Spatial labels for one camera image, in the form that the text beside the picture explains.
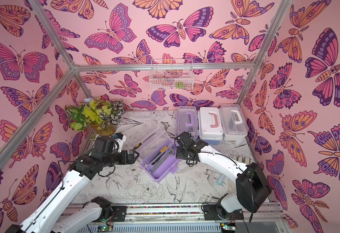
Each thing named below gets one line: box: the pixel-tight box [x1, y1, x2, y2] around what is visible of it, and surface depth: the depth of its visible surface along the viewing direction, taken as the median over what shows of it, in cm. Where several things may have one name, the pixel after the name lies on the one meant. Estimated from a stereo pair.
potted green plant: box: [65, 96, 126, 136], surface depth 89 cm
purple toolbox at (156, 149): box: [125, 126, 179, 183], surface depth 91 cm
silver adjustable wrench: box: [149, 146, 175, 176], surface depth 94 cm
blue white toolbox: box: [198, 106, 224, 146], surface depth 98 cm
